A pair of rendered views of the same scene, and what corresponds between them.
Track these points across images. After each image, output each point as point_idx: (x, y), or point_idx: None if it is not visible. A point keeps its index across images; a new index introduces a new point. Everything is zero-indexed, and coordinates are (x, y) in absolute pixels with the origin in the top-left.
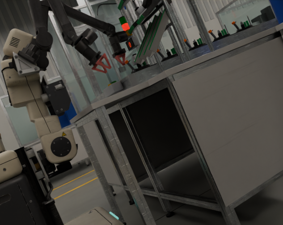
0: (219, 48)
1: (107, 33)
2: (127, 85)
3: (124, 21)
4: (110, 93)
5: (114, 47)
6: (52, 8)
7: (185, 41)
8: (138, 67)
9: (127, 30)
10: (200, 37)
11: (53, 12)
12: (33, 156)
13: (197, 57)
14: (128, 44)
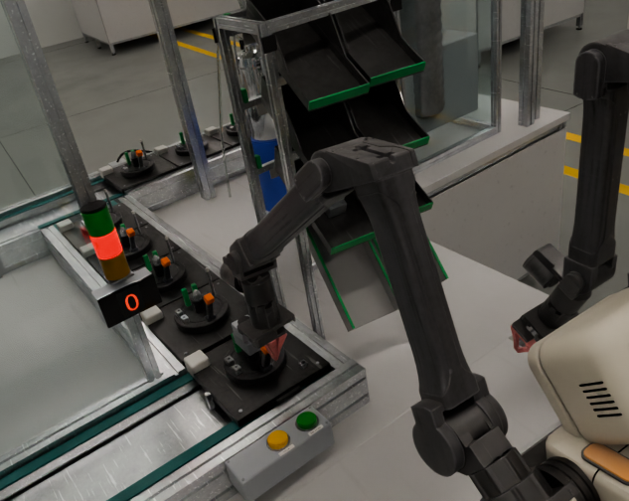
0: (460, 254)
1: (257, 265)
2: (344, 401)
3: (112, 221)
4: (302, 462)
5: (276, 306)
6: (617, 195)
7: (170, 263)
8: (259, 354)
9: (123, 252)
10: (170, 248)
11: (612, 205)
12: None
13: (499, 272)
14: (115, 305)
